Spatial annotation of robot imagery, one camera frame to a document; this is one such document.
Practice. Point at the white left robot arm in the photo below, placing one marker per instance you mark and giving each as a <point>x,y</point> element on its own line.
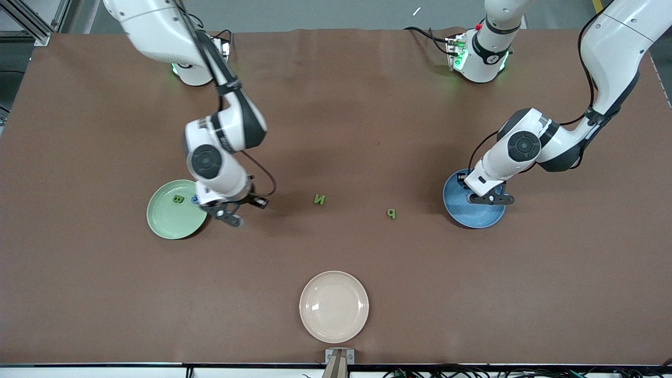
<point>619,52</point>

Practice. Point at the aluminium frame profile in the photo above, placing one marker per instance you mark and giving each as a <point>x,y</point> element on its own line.
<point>62,16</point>
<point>31,26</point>

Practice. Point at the brown camera support pole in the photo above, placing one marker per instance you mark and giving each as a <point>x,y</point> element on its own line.
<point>337,367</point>

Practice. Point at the brown table cover sheet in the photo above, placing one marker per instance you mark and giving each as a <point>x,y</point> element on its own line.
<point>336,105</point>

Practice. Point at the grey metal bracket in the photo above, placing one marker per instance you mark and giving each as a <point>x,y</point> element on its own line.
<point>329,357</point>

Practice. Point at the blue plate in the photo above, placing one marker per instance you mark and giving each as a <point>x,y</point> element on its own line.
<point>475,218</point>

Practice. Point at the green uppercase letter N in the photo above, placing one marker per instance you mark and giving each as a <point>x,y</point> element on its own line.
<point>316,199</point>

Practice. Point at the beige plate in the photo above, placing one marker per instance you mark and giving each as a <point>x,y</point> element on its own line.
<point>334,307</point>

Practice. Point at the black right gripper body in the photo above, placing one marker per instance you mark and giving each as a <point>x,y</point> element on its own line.
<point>248,200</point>

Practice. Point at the light green plate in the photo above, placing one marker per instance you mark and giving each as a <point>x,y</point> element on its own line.
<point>173,220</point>

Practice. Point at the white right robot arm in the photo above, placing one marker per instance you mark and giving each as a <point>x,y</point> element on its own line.
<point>226,181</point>

